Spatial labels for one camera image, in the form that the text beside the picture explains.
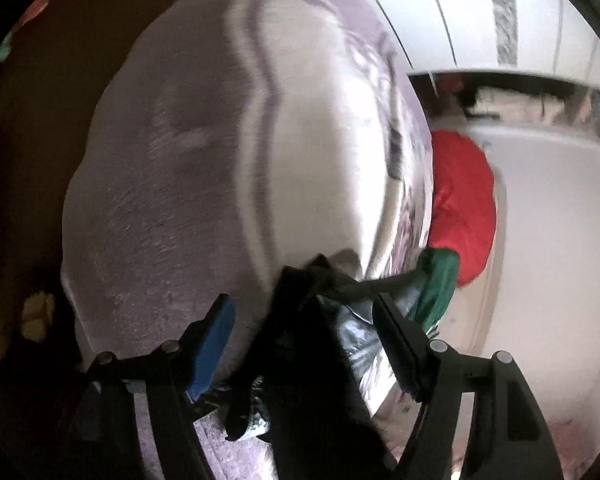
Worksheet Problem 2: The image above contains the black leather jacket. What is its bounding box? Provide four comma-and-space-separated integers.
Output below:
199, 256, 427, 479

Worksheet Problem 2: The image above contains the folded green striped garment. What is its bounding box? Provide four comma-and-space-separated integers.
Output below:
408, 247, 460, 334

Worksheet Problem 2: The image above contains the red quilt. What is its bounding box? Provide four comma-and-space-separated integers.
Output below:
428, 130, 496, 287

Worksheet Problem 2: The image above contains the floral purple bed blanket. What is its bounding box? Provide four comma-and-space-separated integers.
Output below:
60, 0, 436, 480

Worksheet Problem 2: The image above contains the white wardrobe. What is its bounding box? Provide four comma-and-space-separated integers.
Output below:
370, 0, 600, 142

